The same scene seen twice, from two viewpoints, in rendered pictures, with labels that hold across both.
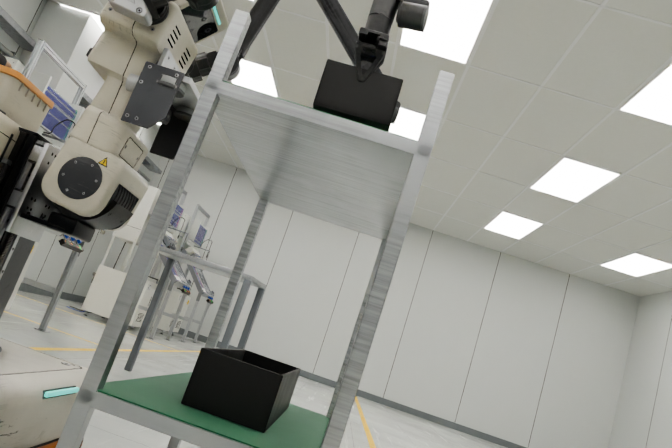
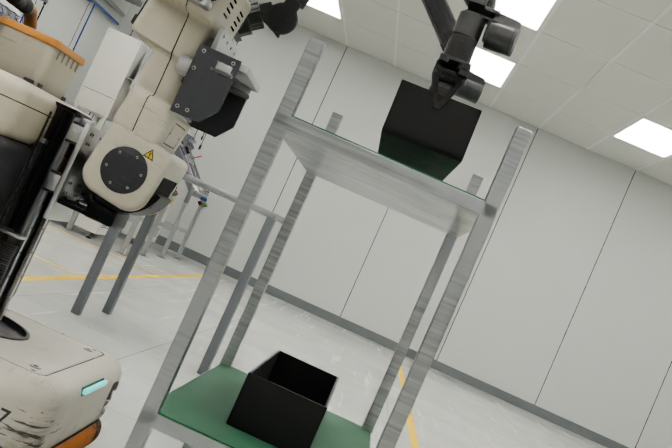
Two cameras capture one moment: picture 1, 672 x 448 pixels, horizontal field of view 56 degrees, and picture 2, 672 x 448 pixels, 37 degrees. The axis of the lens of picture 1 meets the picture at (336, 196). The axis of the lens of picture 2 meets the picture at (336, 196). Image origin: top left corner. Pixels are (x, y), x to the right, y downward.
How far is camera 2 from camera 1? 0.74 m
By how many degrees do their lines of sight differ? 10
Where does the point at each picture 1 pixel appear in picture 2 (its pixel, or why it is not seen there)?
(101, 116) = (148, 102)
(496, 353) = (608, 315)
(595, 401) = not seen: outside the picture
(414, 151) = (480, 211)
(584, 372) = not seen: outside the picture
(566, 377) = not seen: outside the picture
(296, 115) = (364, 161)
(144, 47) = (196, 20)
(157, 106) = (210, 98)
